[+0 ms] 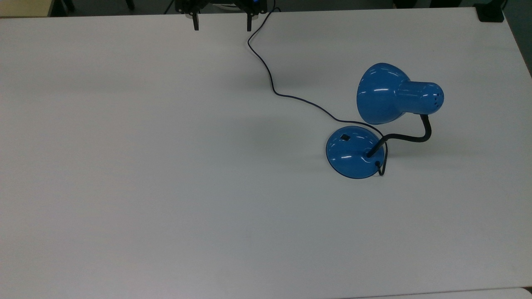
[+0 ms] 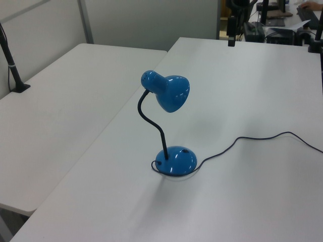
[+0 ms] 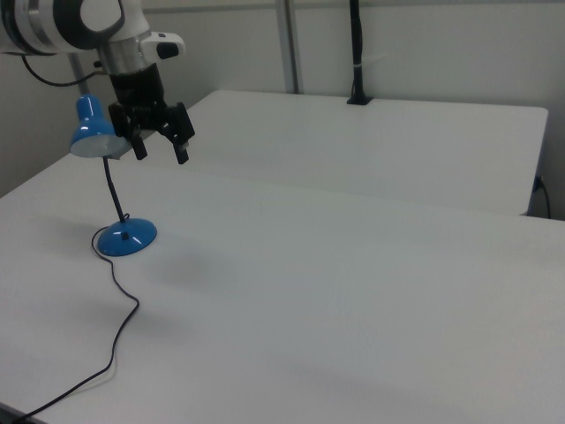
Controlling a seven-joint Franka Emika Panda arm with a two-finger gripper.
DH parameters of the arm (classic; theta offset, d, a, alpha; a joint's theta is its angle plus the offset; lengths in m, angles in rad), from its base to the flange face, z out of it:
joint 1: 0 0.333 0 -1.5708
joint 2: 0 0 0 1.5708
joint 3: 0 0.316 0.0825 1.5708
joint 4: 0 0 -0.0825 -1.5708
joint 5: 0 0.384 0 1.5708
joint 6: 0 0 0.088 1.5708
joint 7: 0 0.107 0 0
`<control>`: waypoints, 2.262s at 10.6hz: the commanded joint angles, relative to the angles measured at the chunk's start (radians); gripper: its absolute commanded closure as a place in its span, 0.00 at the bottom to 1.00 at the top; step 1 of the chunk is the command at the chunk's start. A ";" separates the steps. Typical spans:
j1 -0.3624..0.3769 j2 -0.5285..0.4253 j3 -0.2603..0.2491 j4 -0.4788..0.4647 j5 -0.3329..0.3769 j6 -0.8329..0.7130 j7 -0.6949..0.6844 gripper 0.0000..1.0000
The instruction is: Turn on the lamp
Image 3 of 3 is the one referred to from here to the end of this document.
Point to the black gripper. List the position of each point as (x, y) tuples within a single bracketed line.
[(139, 90)]

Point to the blue gooseneck desk lamp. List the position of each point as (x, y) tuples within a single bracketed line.
[(128, 240)]

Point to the grey wall partition post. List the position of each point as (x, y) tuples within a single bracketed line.
[(79, 75), (291, 44)]

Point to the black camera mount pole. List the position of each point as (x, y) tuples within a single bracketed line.
[(358, 44)]

